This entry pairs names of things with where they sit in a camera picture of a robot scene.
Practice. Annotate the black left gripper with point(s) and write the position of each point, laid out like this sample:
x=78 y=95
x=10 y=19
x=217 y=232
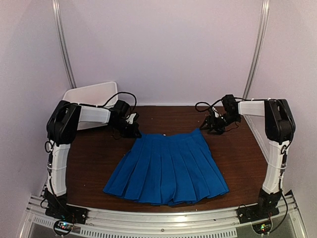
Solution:
x=133 y=132

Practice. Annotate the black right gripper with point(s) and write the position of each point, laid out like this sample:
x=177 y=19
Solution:
x=209 y=120

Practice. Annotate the blue pleated skirt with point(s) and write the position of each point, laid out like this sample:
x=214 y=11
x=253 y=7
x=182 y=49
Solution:
x=167 y=170

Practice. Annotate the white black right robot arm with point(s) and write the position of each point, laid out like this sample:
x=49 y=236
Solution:
x=279 y=126

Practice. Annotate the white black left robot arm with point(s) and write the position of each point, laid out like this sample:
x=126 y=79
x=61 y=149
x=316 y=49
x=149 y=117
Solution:
x=62 y=129

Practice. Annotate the white plastic laundry bin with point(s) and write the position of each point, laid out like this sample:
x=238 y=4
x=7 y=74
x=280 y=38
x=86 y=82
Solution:
x=97 y=100

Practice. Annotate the right round circuit board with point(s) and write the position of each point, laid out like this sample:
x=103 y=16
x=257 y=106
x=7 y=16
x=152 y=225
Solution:
x=262 y=228

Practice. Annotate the round circuit board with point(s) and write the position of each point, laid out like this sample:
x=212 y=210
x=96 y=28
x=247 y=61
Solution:
x=62 y=228
x=262 y=228

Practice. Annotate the left round circuit board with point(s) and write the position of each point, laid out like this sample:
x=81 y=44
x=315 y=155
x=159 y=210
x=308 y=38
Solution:
x=62 y=228

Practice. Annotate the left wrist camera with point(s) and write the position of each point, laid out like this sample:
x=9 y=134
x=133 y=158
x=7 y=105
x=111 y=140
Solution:
x=132 y=118

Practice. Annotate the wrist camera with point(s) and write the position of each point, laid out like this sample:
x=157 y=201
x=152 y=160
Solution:
x=132 y=118
x=213 y=111

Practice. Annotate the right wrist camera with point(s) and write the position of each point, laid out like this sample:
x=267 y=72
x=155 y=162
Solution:
x=213 y=111

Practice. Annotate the aluminium frame post right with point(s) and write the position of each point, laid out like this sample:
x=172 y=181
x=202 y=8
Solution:
x=258 y=46

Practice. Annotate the aluminium frame post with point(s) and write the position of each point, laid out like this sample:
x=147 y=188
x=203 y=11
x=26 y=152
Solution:
x=258 y=46
x=62 y=43

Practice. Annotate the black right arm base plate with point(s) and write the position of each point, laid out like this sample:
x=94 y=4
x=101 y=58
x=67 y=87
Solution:
x=258 y=211

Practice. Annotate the aluminium front rail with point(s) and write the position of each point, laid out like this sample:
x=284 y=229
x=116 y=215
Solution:
x=219 y=223

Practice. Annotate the aluminium frame post left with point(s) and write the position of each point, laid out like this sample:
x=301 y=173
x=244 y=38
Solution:
x=62 y=43

